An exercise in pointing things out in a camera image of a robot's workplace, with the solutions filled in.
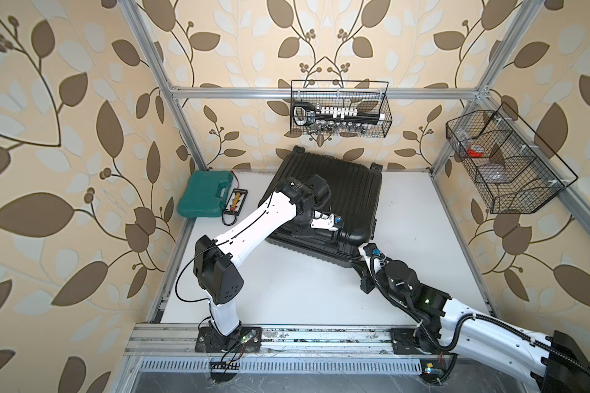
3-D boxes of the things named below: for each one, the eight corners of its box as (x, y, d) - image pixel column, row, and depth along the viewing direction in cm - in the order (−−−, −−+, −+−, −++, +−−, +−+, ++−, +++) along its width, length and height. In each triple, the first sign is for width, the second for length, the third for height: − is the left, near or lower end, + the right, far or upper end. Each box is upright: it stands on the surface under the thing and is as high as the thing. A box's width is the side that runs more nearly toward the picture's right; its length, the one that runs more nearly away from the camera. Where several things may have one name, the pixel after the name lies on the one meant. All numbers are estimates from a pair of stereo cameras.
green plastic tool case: (176, 217, 104) (171, 210, 100) (193, 176, 120) (189, 169, 116) (222, 217, 104) (219, 210, 100) (233, 176, 120) (231, 169, 116)
